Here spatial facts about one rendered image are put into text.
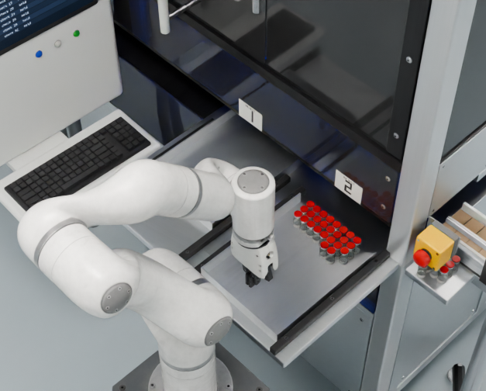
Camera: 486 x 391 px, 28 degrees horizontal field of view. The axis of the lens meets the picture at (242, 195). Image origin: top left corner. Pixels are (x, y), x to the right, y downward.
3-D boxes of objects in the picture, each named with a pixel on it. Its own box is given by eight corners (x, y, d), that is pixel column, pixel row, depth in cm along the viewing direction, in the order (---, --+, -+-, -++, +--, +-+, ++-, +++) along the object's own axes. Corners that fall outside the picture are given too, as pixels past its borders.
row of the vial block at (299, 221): (297, 219, 247) (298, 208, 243) (349, 261, 238) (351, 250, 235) (291, 224, 246) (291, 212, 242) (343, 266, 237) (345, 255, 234)
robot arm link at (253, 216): (220, 220, 195) (253, 247, 190) (218, 178, 184) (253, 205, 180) (250, 198, 198) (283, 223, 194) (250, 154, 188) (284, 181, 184)
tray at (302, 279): (299, 201, 251) (299, 192, 248) (374, 260, 239) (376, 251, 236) (201, 275, 236) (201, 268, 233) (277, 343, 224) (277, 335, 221)
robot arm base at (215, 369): (187, 444, 210) (183, 404, 196) (131, 388, 219) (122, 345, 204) (250, 389, 218) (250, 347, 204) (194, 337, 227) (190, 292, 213)
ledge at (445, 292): (439, 241, 245) (441, 237, 243) (481, 271, 239) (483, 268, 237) (404, 273, 238) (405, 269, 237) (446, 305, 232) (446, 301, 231)
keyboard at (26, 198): (121, 118, 281) (120, 112, 279) (151, 144, 274) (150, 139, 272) (4, 190, 263) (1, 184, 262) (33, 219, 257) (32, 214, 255)
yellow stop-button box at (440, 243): (431, 237, 233) (436, 219, 228) (455, 254, 230) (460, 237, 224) (411, 255, 230) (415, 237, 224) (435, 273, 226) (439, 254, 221)
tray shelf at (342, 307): (226, 108, 275) (225, 103, 274) (418, 250, 243) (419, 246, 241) (92, 198, 254) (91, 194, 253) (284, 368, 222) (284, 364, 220)
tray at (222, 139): (238, 112, 271) (238, 102, 269) (305, 161, 259) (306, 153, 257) (145, 176, 256) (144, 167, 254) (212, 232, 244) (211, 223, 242)
